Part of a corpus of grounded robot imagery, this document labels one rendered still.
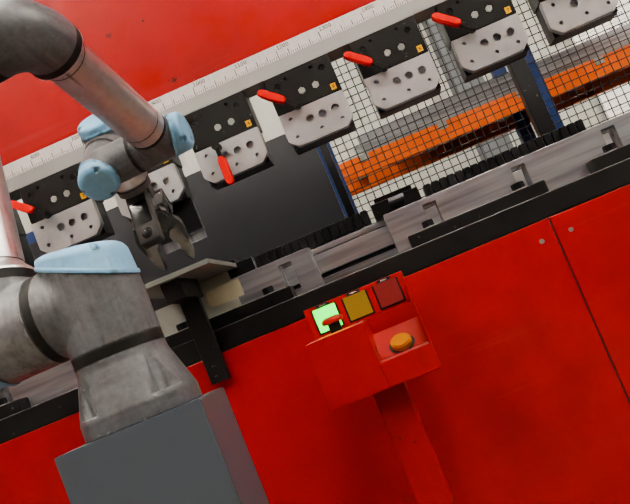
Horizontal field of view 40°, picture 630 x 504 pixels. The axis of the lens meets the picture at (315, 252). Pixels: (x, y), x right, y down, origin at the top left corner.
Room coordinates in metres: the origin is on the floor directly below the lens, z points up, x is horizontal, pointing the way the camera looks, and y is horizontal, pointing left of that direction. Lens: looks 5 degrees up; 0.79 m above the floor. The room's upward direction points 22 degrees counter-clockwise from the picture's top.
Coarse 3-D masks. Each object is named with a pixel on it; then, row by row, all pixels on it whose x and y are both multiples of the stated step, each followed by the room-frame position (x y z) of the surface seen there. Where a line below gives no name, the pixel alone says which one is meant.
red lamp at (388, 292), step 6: (384, 282) 1.60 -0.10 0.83; (390, 282) 1.60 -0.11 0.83; (396, 282) 1.60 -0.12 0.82; (378, 288) 1.61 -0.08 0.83; (384, 288) 1.60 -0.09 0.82; (390, 288) 1.60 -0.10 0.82; (396, 288) 1.60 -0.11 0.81; (378, 294) 1.61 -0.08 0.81; (384, 294) 1.60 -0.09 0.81; (390, 294) 1.60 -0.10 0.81; (396, 294) 1.60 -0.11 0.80; (384, 300) 1.61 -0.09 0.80; (390, 300) 1.60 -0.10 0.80; (396, 300) 1.60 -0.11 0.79; (384, 306) 1.61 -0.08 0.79
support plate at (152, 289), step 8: (192, 264) 1.60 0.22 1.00; (200, 264) 1.60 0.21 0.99; (208, 264) 1.62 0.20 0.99; (216, 264) 1.67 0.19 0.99; (224, 264) 1.73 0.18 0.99; (232, 264) 1.82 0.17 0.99; (176, 272) 1.60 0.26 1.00; (184, 272) 1.60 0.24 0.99; (192, 272) 1.64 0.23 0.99; (200, 272) 1.69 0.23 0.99; (208, 272) 1.74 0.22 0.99; (216, 272) 1.80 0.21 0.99; (160, 280) 1.61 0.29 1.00; (168, 280) 1.61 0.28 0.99; (200, 280) 1.83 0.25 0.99; (152, 288) 1.63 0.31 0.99; (160, 288) 1.68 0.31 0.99; (152, 296) 1.76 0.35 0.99; (160, 296) 1.82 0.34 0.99
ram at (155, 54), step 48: (48, 0) 1.85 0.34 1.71; (96, 0) 1.84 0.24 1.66; (144, 0) 1.83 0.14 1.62; (192, 0) 1.83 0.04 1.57; (240, 0) 1.82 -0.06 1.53; (288, 0) 1.81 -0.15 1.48; (336, 0) 1.80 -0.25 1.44; (432, 0) 1.78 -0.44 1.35; (96, 48) 1.85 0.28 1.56; (144, 48) 1.84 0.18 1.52; (192, 48) 1.83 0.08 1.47; (240, 48) 1.82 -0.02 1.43; (336, 48) 1.80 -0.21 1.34; (0, 96) 1.87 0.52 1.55; (48, 96) 1.86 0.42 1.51; (144, 96) 1.84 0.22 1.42; (0, 144) 1.87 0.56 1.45; (48, 144) 1.86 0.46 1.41
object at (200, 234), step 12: (180, 204) 1.87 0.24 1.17; (192, 204) 1.87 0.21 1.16; (180, 216) 1.87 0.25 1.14; (192, 216) 1.87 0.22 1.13; (168, 228) 1.88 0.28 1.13; (192, 228) 1.87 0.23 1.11; (204, 228) 1.88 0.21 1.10; (168, 240) 1.88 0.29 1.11; (192, 240) 1.88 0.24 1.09; (168, 252) 1.89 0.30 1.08
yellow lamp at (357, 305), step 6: (354, 294) 1.61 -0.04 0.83; (360, 294) 1.61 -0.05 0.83; (348, 300) 1.61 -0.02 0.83; (354, 300) 1.61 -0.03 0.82; (360, 300) 1.61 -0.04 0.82; (366, 300) 1.61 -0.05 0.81; (348, 306) 1.61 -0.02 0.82; (354, 306) 1.61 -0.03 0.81; (360, 306) 1.61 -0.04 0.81; (366, 306) 1.61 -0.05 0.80; (348, 312) 1.61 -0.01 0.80; (354, 312) 1.61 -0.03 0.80; (360, 312) 1.61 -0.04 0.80; (366, 312) 1.61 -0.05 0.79; (354, 318) 1.61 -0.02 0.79
